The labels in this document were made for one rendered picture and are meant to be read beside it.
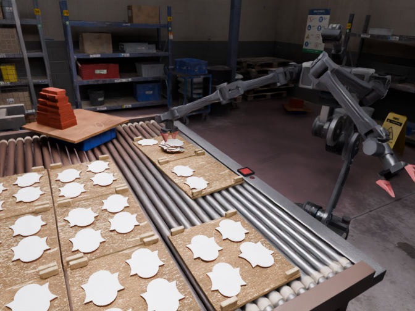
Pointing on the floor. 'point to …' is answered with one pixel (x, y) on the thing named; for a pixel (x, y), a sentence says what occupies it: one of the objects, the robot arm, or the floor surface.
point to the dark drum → (218, 73)
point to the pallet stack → (260, 64)
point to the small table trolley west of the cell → (191, 94)
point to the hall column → (233, 39)
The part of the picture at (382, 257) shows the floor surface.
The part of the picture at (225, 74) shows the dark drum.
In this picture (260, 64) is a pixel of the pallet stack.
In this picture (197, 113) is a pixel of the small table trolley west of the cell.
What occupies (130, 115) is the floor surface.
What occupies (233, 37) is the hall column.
